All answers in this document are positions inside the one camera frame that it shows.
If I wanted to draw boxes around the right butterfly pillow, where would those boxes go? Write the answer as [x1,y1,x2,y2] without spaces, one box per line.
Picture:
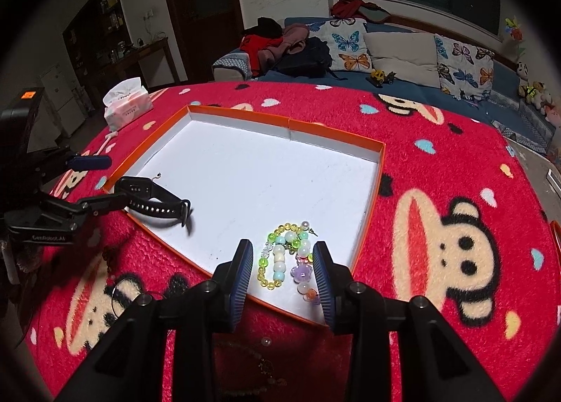
[434,35,494,102]

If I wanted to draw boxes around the butterfly pillow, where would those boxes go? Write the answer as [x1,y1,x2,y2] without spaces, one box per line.
[434,35,494,102]
[308,18,373,73]

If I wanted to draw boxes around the large silver hoop rings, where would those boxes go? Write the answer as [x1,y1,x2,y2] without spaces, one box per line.
[109,282,165,320]

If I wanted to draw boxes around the beige pillow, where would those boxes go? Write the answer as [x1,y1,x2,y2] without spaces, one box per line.
[365,32,440,89]

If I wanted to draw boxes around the red monkey print blanket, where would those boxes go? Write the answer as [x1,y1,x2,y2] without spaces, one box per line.
[26,82,560,400]

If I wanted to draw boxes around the red clothes on sill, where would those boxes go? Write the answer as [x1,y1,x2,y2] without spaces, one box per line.
[331,0,391,23]

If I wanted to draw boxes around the left butterfly pillow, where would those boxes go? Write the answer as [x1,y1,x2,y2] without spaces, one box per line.
[308,18,373,73]

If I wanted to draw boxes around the blue sofa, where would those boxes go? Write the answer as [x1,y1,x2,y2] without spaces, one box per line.
[212,15,558,155]

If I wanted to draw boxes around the black smart band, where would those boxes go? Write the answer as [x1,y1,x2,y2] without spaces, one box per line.
[114,176,191,227]

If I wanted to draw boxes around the colourful bead bracelet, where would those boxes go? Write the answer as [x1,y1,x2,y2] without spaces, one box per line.
[257,220,324,306]

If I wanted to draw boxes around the plush toys pile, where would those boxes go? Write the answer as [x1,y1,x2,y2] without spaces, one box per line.
[517,62,560,128]

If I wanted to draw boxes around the dark wooden side table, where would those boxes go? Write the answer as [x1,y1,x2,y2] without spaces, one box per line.
[113,36,181,90]

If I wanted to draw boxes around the dark wooden door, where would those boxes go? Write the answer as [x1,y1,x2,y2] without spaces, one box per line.
[166,0,243,83]

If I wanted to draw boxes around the pink tissue pack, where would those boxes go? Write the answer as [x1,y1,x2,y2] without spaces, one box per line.
[103,77,153,131]

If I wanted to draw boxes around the pile of clothes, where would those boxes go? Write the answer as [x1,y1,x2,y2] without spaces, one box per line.
[212,18,333,82]

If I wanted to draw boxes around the colourful pinwheel toy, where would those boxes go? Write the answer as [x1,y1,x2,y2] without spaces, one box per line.
[505,16,525,59]

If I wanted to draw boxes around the dark display shelf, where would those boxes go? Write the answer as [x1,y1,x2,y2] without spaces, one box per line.
[63,0,130,111]

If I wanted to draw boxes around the yellow toy truck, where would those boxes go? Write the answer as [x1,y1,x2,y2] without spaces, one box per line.
[366,70,396,88]

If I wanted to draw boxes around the orange shallow tray box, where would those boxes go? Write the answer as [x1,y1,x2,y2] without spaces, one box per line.
[102,104,387,328]

